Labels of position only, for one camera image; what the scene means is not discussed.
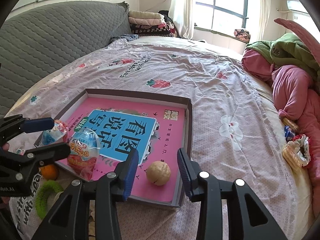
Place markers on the wide white curtain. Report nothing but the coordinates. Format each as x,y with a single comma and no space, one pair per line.
182,7

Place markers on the green blanket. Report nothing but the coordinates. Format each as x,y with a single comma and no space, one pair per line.
287,50

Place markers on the pink and blue book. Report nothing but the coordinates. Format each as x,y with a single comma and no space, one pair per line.
170,135

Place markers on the small orange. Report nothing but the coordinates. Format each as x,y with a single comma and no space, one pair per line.
48,172

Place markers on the white window sill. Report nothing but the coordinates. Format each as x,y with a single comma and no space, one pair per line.
220,41

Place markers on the dark blue patterned cloth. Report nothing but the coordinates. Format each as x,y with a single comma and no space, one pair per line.
123,38

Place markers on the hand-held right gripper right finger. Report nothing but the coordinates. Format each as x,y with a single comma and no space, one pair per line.
186,172

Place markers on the grey cardboard box tray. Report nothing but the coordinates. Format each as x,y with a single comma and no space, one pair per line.
188,125

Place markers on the black garment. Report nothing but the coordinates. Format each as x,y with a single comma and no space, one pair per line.
166,15

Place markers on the yellow cracker packet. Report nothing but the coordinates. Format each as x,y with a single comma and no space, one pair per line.
291,158

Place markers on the dark checked folded blanket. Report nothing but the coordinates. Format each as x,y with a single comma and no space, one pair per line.
152,31

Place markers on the pink folded blanket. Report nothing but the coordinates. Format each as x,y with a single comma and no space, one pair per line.
147,22

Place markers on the grey quilted headboard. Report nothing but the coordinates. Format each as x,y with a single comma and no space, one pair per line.
50,50

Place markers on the narrow white curtain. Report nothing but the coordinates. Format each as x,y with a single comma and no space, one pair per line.
260,7

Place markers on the walnut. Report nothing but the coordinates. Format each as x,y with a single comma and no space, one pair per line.
158,173

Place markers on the floral scrunchie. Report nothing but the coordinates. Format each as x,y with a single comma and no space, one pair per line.
306,152

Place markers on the cream folded blanket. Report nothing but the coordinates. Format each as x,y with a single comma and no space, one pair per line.
145,15

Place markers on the floral bag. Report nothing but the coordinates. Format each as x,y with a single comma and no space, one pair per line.
242,34

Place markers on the white air conditioner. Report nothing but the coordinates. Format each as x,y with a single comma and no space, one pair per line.
297,6

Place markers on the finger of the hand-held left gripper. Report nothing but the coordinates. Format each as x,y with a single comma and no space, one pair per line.
37,124
52,151

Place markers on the toy egg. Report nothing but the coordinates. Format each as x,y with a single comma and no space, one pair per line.
83,160
53,135

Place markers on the blue candy wrapper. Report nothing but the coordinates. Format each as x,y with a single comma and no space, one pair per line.
288,133

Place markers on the small biscuit packet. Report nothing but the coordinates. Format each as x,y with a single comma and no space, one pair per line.
291,123

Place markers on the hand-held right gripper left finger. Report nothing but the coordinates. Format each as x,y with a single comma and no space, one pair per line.
130,175

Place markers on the person's left hand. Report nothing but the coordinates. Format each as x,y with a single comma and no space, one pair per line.
5,146

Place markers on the dusty pink quilted cushion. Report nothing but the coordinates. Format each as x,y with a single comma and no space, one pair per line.
300,35

